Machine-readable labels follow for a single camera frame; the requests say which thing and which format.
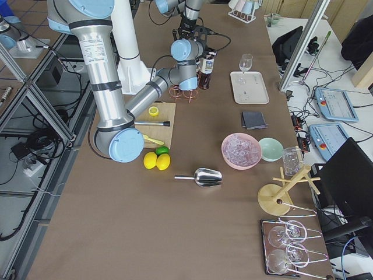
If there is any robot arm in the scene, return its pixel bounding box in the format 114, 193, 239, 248
155, 0, 204, 39
47, 1, 206, 163

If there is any green lime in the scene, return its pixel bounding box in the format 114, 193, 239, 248
155, 146, 169, 156

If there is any black glass holder tray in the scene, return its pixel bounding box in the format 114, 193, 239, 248
261, 219, 333, 279

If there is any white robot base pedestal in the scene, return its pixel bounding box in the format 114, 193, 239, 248
111, 1, 152, 95

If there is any yellow lemon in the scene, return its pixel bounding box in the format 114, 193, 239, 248
156, 153, 171, 171
143, 152, 157, 169

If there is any wooden cutting board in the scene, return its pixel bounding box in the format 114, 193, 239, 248
136, 102, 176, 149

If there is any hanging wine glass lower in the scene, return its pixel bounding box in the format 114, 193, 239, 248
266, 242, 329, 275

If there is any clear wine glass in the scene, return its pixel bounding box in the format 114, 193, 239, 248
238, 54, 253, 85

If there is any tea bottle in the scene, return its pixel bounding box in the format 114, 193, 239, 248
198, 52, 216, 90

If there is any steel ice scoop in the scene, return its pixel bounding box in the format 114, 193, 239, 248
174, 167, 223, 188

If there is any clear measuring beaker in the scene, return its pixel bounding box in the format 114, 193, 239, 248
282, 146, 303, 176

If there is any wooden glass stand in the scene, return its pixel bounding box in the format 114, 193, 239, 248
257, 163, 320, 216

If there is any copper wire bottle basket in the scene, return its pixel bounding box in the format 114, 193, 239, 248
168, 85, 198, 103

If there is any half lemon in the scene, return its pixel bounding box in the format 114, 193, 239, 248
148, 106, 159, 117

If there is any teach pendant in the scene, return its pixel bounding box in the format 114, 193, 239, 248
315, 87, 359, 123
308, 122, 349, 161

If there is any pink bowl of ice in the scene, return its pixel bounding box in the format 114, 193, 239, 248
221, 133, 262, 170

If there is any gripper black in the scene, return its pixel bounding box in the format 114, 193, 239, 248
173, 17, 197, 41
200, 26, 217, 58

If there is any steel cylinder muddler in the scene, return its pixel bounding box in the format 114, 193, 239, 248
135, 121, 171, 127

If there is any white cup rack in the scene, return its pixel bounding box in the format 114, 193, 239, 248
228, 10, 256, 23

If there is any teach pendant far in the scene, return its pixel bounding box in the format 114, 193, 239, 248
315, 87, 359, 123

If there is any blue cup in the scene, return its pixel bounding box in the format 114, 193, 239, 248
242, 1, 256, 15

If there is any hanging wine glass upper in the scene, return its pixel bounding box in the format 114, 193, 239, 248
268, 220, 322, 248

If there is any teach pendant near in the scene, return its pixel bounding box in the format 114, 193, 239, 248
308, 122, 349, 161

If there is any cream rabbit tray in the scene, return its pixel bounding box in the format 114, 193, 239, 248
230, 71, 269, 104

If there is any grey folded cloth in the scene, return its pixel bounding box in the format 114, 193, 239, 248
241, 111, 268, 130

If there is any lower yellow lemon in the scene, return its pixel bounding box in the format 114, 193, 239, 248
156, 153, 171, 171

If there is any hanging wine glass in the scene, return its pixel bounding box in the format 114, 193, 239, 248
266, 242, 329, 275
268, 220, 322, 248

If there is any green bowl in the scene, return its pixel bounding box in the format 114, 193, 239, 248
259, 138, 283, 162

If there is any upper yellow lemon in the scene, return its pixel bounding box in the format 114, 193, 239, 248
143, 152, 157, 169

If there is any pink cup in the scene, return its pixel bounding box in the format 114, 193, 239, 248
234, 0, 246, 12

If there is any white cup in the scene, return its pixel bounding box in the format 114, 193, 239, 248
228, 0, 238, 9

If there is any aluminium frame post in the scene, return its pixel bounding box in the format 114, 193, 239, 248
279, 0, 330, 93

